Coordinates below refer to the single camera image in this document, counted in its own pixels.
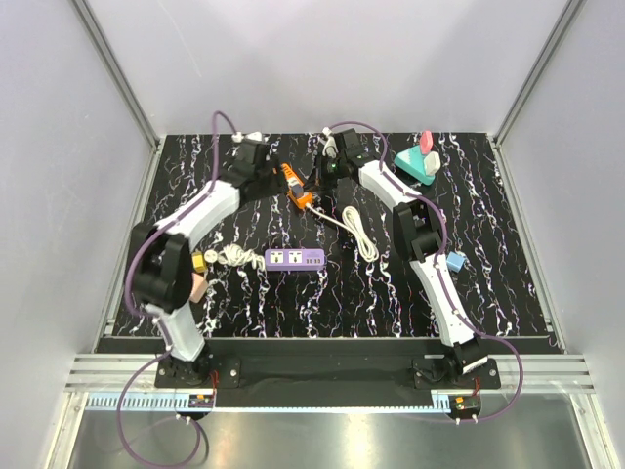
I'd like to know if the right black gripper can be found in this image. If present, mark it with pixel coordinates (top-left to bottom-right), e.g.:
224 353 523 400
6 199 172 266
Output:
302 153 345 194

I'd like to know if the orange power strip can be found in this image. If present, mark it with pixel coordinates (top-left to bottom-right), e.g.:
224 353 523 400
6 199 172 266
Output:
281 163 313 210

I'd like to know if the grey usb charger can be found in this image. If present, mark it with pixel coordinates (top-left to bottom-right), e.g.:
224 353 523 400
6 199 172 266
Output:
289 178 303 197

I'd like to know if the teal power strip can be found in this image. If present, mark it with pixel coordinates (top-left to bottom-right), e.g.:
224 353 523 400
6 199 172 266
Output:
394 146 435 186

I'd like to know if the pink plug adapter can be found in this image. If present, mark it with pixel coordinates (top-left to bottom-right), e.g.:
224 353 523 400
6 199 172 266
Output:
419 130 434 156

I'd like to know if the white plug adapter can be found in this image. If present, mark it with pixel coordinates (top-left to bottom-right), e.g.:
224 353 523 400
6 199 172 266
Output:
423 151 441 177

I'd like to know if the white cable of purple strip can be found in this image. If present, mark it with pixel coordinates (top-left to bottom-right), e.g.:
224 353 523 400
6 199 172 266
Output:
203 244 268 271

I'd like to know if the purple power strip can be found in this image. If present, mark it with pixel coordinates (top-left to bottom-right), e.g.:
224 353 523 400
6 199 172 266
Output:
265 248 326 272

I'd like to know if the yellow white charger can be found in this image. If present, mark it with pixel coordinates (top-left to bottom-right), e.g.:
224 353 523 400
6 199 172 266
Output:
191 251 207 274

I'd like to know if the pink cube deer adapter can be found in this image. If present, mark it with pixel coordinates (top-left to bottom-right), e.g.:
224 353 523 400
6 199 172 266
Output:
189 273 208 303

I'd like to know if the blue usb charger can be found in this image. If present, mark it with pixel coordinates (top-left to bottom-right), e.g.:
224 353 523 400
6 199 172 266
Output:
446 252 466 274

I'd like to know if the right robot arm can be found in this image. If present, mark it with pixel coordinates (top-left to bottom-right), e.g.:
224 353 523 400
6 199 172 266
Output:
311 127 488 388

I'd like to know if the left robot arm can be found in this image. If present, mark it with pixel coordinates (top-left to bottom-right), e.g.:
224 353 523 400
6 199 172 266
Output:
123 132 286 387

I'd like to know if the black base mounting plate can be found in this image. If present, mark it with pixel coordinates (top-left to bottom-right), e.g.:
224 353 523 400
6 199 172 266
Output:
155 338 501 410

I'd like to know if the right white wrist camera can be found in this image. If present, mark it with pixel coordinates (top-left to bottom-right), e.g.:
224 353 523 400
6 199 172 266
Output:
322 127 338 158

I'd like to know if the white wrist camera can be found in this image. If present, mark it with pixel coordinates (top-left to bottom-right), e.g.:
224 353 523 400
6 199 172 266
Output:
322 127 338 158
231 131 268 144

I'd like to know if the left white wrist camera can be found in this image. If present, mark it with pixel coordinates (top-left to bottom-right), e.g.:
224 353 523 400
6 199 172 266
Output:
231 131 268 144

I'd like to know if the white cable of orange strip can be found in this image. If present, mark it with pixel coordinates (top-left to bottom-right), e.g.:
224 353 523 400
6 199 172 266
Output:
306 203 381 263

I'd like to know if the aluminium frame rail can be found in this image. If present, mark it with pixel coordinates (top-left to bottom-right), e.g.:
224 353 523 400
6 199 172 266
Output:
69 0 160 150

